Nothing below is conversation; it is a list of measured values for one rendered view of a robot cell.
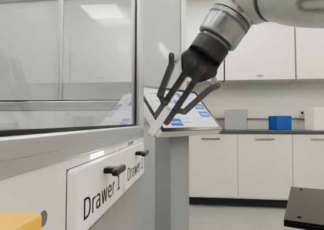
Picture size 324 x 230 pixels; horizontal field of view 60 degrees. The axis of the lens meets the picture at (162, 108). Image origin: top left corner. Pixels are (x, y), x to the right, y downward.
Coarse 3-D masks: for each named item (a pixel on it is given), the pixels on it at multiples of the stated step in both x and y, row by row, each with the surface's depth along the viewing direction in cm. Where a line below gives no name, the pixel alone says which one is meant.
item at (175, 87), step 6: (192, 60) 57; (186, 66) 57; (192, 66) 57; (186, 72) 57; (180, 78) 58; (186, 78) 60; (174, 84) 58; (180, 84) 58; (174, 90) 58; (168, 96) 58; (162, 102) 58; (168, 102) 60
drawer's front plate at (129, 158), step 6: (138, 144) 97; (120, 150) 77; (126, 150) 78; (132, 150) 85; (138, 150) 95; (126, 156) 78; (132, 156) 85; (138, 156) 95; (126, 162) 78; (132, 162) 85; (138, 162) 95; (126, 168) 78; (132, 168) 85; (138, 168) 95; (126, 174) 78; (138, 174) 95; (126, 180) 78; (132, 180) 85; (126, 186) 78
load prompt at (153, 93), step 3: (150, 90) 147; (153, 90) 149; (156, 90) 151; (150, 93) 145; (153, 93) 147; (156, 93) 149; (165, 93) 155; (177, 93) 163; (180, 93) 166; (156, 96) 146; (174, 96) 158; (177, 96) 160
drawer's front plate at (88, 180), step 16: (96, 160) 57; (112, 160) 65; (80, 176) 46; (96, 176) 54; (112, 176) 65; (80, 192) 46; (96, 192) 54; (112, 192) 65; (80, 208) 46; (96, 208) 54; (80, 224) 46
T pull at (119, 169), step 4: (124, 164) 62; (104, 168) 58; (108, 168) 58; (112, 168) 58; (116, 168) 57; (120, 168) 58; (124, 168) 61; (104, 172) 58; (108, 172) 58; (112, 172) 56; (116, 172) 55; (120, 172) 58
